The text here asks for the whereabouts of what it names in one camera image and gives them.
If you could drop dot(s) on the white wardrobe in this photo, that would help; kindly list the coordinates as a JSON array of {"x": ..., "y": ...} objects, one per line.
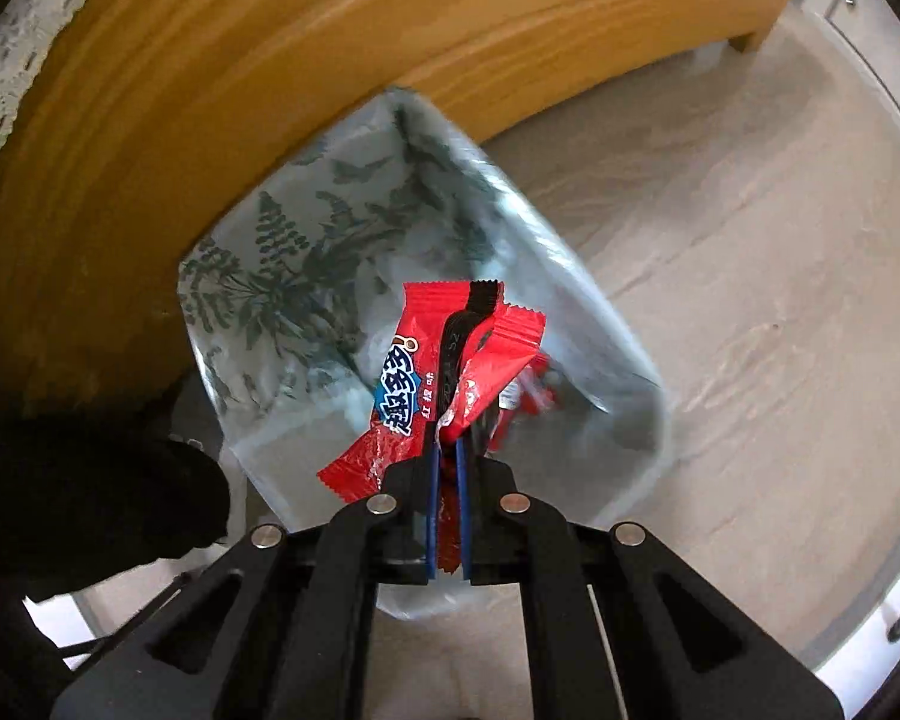
[{"x": 862, "y": 626}]

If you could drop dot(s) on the small red wrapper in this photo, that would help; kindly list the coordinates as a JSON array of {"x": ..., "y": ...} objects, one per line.
[{"x": 529, "y": 394}]

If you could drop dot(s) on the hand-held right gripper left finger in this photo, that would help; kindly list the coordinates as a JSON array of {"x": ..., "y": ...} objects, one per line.
[{"x": 431, "y": 510}]

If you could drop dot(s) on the red black snack wrapper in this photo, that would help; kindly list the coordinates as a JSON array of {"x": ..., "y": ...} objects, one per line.
[{"x": 495, "y": 360}]

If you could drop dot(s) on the fern-patterned fabric bin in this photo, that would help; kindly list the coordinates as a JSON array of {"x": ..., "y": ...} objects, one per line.
[{"x": 307, "y": 262}]

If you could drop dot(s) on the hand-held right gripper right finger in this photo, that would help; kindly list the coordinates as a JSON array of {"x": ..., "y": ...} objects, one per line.
[{"x": 463, "y": 510}]

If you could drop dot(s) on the red snack wrapper blue print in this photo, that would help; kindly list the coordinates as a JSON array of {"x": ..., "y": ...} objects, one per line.
[{"x": 412, "y": 360}]

